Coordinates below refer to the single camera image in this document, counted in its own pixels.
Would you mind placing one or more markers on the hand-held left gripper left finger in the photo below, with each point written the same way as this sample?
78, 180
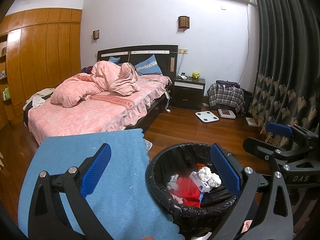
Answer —
96, 170

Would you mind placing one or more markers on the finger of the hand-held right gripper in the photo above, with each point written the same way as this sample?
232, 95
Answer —
278, 129
260, 150

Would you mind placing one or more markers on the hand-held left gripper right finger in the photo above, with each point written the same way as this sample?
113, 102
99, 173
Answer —
225, 170

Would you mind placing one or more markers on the white plastic bag ball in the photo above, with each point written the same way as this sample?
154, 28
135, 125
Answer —
205, 173

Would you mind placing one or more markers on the small white box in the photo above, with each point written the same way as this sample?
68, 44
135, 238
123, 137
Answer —
200, 182

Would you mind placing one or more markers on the red cloth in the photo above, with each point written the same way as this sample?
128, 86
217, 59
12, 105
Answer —
187, 192

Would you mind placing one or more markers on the trash bin with black bag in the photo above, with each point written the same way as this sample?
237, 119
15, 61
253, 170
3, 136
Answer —
162, 170

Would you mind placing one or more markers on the small white floor item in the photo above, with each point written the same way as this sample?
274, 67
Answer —
251, 121

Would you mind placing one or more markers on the blue table cloth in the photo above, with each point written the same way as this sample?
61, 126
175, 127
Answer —
112, 205

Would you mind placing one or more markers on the scale with dark panel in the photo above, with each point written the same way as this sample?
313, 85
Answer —
226, 113

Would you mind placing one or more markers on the bed with dark headboard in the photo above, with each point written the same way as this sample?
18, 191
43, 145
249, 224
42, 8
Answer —
87, 120

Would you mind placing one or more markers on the white square bathroom scale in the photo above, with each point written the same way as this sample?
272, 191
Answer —
207, 117

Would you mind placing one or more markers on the dark patterned curtain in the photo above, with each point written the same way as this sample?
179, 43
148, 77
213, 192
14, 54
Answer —
282, 67

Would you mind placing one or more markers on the plaid cloth on chair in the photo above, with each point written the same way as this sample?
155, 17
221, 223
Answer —
225, 96

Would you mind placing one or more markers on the dark nightstand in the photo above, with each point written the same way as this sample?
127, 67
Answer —
188, 93

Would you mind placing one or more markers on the pink quilt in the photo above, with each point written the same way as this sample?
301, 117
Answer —
100, 80

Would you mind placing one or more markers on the pile of clothes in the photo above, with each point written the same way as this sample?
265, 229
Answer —
38, 100

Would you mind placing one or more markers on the white power strip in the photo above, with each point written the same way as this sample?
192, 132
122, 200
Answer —
167, 97

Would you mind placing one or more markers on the yellow plush toy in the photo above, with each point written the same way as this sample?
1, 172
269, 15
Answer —
196, 75

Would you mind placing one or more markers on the remote control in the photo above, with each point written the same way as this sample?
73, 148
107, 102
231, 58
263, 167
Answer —
184, 76

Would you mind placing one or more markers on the small blue pillow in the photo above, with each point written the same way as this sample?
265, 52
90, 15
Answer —
114, 60

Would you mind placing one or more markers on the large blue pillow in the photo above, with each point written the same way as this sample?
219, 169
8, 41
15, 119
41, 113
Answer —
148, 66

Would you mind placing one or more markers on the wooden wardrobe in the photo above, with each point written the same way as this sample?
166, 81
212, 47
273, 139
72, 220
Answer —
37, 55

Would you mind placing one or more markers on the wall socket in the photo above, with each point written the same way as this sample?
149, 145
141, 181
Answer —
182, 51

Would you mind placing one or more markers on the small wall lamp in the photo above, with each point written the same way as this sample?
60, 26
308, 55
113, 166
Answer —
96, 35

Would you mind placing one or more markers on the large wall lamp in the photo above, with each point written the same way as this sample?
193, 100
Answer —
183, 22

